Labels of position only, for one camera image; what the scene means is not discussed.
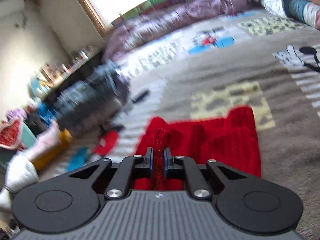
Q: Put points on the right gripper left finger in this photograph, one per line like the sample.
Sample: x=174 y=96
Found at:
x=123 y=174

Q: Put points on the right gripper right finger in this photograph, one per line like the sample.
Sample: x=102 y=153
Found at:
x=187 y=170

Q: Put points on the red knit sweater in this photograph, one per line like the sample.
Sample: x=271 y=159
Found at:
x=231 y=140

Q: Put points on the folded grey blue clothes pile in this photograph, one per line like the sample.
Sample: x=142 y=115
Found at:
x=91 y=102

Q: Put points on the yellow pink folded bedding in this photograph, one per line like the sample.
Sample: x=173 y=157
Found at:
x=49 y=145

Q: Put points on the blue plastic bag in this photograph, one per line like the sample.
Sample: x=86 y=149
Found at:
x=46 y=113

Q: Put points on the white crumpled garment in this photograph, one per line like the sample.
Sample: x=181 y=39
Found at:
x=21 y=173

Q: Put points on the cluttered side desk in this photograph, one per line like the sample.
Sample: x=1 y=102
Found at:
x=51 y=79

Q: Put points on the Mickey Mouse plush blanket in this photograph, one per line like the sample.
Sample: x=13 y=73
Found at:
x=254 y=59

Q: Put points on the purple quilt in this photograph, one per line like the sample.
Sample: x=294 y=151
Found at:
x=146 y=28

